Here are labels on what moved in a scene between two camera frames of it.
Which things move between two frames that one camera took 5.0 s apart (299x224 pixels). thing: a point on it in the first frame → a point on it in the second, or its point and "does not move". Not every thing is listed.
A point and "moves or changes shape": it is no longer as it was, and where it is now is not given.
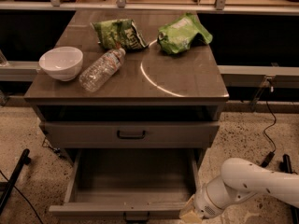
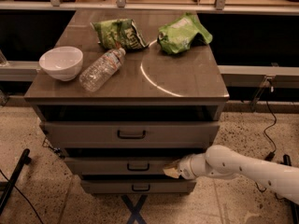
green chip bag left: [119, 34] does not move
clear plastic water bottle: [94, 75] does not move
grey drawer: [108, 185] moves or changes shape
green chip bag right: [177, 35] does not move
